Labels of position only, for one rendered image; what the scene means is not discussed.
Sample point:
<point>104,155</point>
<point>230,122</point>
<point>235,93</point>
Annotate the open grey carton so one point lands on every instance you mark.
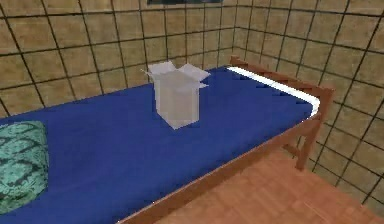
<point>176,100</point>

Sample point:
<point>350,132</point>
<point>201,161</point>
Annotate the green patterned pillow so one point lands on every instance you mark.
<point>20,163</point>

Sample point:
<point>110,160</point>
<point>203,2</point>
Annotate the blue bed with wooden frame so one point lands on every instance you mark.
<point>140,150</point>

